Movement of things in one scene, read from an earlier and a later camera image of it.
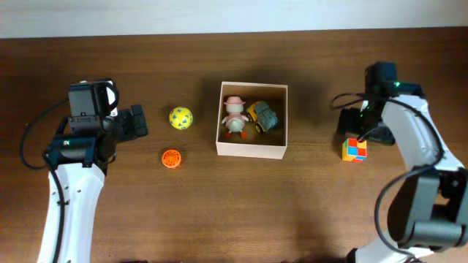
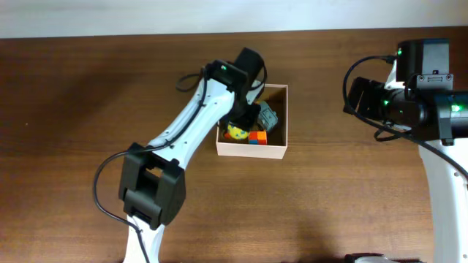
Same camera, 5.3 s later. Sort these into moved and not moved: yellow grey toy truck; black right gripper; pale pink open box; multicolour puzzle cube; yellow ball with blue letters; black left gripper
Moved: black left gripper; black right gripper; yellow ball with blue letters; multicolour puzzle cube
Not moved: pale pink open box; yellow grey toy truck
